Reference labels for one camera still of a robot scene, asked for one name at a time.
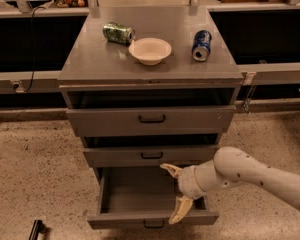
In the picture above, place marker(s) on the grey drawer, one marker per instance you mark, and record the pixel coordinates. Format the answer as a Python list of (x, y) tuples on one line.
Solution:
[(109, 116), (122, 151), (135, 197)]

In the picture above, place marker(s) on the grey bottom drawer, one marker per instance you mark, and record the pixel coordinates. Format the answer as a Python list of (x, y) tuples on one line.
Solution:
[(135, 197)]

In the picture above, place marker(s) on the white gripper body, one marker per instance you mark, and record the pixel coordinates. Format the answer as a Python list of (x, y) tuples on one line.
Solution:
[(187, 181)]

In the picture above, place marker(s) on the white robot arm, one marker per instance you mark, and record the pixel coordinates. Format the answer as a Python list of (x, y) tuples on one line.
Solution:
[(230, 167)]

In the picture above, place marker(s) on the white bowl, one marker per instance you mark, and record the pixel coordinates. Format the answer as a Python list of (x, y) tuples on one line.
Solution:
[(150, 51)]

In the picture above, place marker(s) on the green soda can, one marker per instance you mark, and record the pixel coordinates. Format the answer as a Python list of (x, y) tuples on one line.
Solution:
[(118, 33)]

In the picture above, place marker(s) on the blue soda can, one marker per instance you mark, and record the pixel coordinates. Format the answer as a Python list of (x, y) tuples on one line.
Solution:
[(201, 45)]

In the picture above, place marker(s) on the black object on floor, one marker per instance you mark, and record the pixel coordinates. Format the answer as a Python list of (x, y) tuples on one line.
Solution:
[(37, 228)]

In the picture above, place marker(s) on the grey drawer cabinet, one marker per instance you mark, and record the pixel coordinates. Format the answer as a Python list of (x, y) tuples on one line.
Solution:
[(96, 67)]

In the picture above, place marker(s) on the grey middle drawer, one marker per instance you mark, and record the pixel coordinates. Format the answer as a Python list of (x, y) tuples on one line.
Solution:
[(122, 151)]

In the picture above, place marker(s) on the grey top drawer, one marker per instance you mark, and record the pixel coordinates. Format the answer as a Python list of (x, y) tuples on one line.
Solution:
[(109, 116)]

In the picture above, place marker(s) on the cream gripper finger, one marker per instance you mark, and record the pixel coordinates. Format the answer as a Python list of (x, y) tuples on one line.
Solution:
[(173, 170), (182, 207)]

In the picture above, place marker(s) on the hanging metal hook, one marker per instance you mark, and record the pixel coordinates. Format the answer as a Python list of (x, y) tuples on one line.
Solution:
[(249, 84)]

